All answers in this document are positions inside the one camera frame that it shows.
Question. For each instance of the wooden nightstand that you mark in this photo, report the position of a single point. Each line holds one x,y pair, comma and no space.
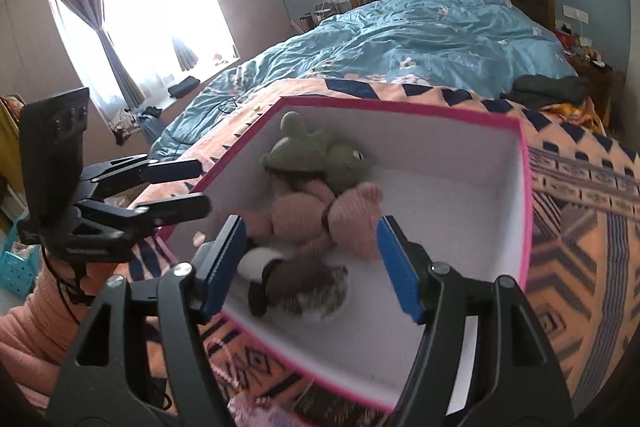
606,87

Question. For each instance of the yellow chair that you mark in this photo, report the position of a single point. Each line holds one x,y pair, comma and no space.
10,142

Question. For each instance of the white wall socket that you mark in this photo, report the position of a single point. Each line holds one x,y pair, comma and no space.
575,14

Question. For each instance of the blue floral duvet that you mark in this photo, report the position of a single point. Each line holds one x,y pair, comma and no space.
479,46

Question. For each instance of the teal plastic basket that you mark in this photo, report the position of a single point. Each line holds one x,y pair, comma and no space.
20,263

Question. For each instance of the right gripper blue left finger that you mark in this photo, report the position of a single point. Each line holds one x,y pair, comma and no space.
215,264

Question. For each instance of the left pink sweater forearm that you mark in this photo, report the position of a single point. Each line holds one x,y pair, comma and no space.
36,335

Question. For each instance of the pink cardboard box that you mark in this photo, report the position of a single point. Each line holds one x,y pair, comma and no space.
456,181

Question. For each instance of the left gripper black camera box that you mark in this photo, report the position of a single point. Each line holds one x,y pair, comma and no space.
52,154

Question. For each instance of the dark grey folded garment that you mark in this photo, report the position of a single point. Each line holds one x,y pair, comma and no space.
538,91

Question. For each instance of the pink knitted plush doll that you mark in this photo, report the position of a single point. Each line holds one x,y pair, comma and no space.
315,220

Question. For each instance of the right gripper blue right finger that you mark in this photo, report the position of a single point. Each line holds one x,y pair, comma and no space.
397,253

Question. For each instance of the brown grey plush toy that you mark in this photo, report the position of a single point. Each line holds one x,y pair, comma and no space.
306,288

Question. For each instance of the green frog plush toy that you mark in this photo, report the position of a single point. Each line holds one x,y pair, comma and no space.
301,156

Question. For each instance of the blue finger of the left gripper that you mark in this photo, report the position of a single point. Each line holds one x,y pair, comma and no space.
169,211
170,171

